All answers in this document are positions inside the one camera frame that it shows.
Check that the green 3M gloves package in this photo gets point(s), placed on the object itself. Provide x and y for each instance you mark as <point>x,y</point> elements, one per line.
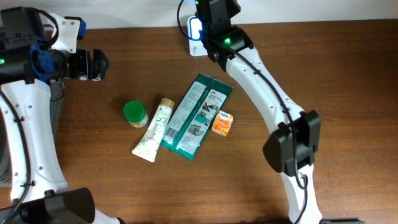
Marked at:
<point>193,117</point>

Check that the dark grey plastic basket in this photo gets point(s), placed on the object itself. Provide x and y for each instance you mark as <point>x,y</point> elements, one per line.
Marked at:
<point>57,90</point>

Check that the green lid jar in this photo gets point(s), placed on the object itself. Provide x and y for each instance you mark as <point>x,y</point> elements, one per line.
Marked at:
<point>136,114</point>

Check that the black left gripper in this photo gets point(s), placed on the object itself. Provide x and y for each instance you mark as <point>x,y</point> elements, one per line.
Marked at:
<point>92,64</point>

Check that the white bamboo print tube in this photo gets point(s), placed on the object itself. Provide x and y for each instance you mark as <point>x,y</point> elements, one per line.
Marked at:
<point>149,144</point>

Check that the white barcode scanner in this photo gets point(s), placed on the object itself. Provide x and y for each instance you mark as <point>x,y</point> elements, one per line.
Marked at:
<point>196,47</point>

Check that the orange tissue pack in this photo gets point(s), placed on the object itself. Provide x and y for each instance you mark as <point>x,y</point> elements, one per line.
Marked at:
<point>222,123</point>

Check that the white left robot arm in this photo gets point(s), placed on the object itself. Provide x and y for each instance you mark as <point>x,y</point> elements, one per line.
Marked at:
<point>37,48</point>

